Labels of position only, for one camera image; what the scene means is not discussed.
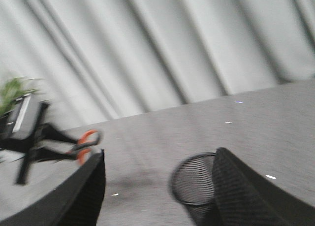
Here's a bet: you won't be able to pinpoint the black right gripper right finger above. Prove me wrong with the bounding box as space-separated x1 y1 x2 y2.
212 147 315 226

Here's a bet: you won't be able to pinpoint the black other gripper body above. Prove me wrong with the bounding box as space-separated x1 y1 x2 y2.
0 94 49 154

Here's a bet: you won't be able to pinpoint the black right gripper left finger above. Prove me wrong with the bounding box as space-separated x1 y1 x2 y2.
0 152 106 226

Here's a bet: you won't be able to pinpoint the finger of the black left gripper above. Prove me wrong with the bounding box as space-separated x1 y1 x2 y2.
36 123 78 144
28 147 77 162

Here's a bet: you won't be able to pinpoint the orange grey handled scissors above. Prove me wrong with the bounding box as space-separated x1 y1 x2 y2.
66 129 102 165

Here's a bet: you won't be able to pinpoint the black mesh bucket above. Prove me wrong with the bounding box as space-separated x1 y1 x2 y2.
169 152 223 226

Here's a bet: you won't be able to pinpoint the green plant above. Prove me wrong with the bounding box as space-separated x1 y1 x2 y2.
0 77 39 116

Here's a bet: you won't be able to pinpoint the grey curtain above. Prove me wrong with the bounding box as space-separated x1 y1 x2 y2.
0 0 315 129

